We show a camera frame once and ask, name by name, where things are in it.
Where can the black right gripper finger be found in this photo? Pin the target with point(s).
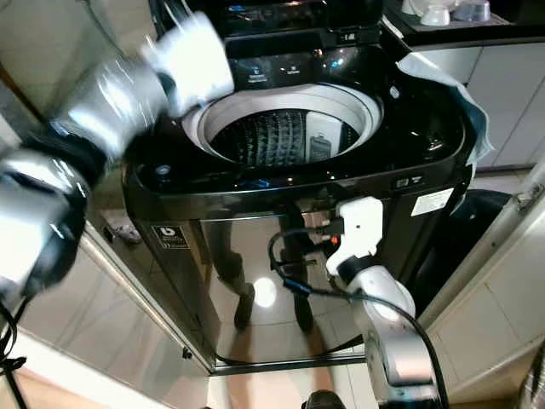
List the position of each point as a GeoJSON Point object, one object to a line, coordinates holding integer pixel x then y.
{"type": "Point", "coordinates": [303, 223]}

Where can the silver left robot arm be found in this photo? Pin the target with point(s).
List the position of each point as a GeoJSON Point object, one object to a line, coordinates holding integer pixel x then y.
{"type": "Point", "coordinates": [43, 213]}

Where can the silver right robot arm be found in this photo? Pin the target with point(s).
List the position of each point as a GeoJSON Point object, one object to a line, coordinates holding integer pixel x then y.
{"type": "Point", "coordinates": [396, 341]}

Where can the black top-loading washing machine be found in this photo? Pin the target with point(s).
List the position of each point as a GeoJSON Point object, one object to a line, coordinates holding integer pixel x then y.
{"type": "Point", "coordinates": [341, 170]}

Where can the steel washer drum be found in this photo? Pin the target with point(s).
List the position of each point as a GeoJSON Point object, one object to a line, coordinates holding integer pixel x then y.
{"type": "Point", "coordinates": [277, 136]}

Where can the white washer sticker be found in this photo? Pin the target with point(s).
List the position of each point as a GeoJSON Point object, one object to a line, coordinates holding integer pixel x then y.
{"type": "Point", "coordinates": [432, 201]}

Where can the black square washer sticker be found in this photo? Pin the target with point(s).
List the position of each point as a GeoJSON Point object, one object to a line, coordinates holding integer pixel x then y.
{"type": "Point", "coordinates": [169, 236]}

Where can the black bin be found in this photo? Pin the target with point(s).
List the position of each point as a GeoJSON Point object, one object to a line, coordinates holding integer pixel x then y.
{"type": "Point", "coordinates": [473, 226]}

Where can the dark robot foot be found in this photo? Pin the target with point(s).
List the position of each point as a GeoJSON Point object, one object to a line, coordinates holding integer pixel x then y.
{"type": "Point", "coordinates": [324, 400]}

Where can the pale blue cloth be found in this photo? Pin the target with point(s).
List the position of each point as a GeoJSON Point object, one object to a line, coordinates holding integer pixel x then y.
{"type": "Point", "coordinates": [453, 89]}

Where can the white bowl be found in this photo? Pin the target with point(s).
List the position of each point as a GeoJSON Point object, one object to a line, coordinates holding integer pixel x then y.
{"type": "Point", "coordinates": [435, 14]}

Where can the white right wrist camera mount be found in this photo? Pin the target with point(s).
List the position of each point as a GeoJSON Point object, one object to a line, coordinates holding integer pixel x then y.
{"type": "Point", "coordinates": [359, 228]}

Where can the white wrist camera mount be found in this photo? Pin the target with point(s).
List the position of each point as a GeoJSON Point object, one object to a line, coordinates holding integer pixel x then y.
{"type": "Point", "coordinates": [359, 228]}
{"type": "Point", "coordinates": [197, 61]}

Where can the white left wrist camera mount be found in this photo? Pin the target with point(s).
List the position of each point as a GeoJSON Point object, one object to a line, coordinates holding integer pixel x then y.
{"type": "Point", "coordinates": [197, 61]}

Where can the silver metal door rail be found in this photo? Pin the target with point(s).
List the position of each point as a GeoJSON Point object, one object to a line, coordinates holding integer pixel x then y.
{"type": "Point", "coordinates": [530, 192]}

